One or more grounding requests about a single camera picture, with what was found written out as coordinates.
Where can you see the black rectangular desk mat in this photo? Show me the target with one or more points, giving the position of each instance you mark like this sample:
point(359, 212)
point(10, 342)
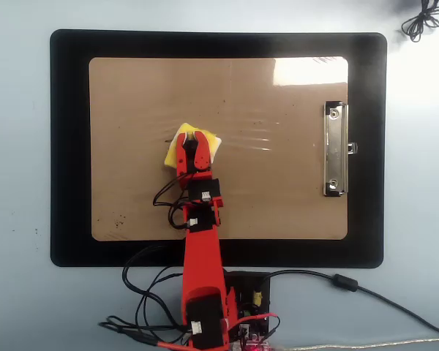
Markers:
point(69, 146)

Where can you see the black controller board base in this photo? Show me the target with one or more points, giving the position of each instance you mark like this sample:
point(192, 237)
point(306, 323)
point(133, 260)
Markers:
point(247, 289)

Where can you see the brown clipboard with writing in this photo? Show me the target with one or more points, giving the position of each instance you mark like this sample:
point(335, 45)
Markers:
point(241, 204)

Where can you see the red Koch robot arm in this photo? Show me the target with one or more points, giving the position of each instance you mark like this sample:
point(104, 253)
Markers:
point(203, 263)

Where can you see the yellow sponge with black knob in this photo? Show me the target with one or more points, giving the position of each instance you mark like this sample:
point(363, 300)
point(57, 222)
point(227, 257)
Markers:
point(210, 142)

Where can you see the silver metal clipboard clip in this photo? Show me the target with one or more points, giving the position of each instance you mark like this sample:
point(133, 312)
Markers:
point(334, 146)

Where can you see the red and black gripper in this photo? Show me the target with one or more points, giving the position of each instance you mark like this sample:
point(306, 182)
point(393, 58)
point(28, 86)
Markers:
point(205, 190)

